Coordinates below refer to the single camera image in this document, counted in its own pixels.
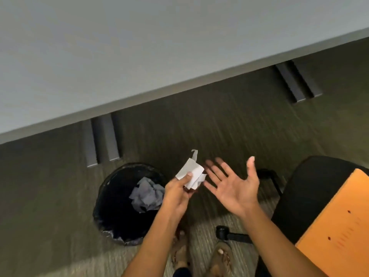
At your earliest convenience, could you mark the person's right hand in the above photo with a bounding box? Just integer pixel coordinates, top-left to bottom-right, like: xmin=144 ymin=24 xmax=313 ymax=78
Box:
xmin=203 ymin=156 xmax=260 ymax=220

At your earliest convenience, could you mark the person's left hand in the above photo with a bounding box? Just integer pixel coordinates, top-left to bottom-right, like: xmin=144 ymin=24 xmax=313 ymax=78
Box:
xmin=161 ymin=171 xmax=194 ymax=220

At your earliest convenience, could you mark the large torn white paper scrap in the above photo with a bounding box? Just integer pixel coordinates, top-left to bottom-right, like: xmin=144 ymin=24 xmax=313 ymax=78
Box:
xmin=175 ymin=158 xmax=207 ymax=190

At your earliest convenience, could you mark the black mesh office chair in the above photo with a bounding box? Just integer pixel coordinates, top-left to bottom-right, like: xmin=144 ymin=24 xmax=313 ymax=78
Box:
xmin=216 ymin=155 xmax=369 ymax=277

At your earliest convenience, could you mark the orange paper folder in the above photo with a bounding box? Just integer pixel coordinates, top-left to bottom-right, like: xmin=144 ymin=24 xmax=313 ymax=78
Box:
xmin=295 ymin=169 xmax=369 ymax=277

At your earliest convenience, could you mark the person's left forearm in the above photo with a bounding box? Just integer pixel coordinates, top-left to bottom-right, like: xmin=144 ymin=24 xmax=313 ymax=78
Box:
xmin=122 ymin=206 xmax=185 ymax=277

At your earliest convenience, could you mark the person's right forearm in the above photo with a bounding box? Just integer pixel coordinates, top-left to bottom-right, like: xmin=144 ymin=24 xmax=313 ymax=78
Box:
xmin=241 ymin=202 xmax=328 ymax=277

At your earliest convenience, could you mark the white desk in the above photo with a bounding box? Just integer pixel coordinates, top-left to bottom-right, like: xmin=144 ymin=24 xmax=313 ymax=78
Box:
xmin=0 ymin=0 xmax=369 ymax=145

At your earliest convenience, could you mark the brown left sandal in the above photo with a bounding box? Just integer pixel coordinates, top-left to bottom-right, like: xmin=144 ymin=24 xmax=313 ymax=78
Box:
xmin=171 ymin=227 xmax=191 ymax=272

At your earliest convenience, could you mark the brown sandal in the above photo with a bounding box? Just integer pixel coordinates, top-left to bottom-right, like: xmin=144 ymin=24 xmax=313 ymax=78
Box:
xmin=171 ymin=227 xmax=191 ymax=272
xmin=207 ymin=242 xmax=233 ymax=277

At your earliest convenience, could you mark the black trash bin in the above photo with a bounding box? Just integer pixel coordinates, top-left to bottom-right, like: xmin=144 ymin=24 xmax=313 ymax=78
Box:
xmin=93 ymin=163 xmax=168 ymax=246

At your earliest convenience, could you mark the brown right sandal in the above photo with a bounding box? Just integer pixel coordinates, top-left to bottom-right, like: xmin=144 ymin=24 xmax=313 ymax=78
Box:
xmin=207 ymin=242 xmax=233 ymax=277

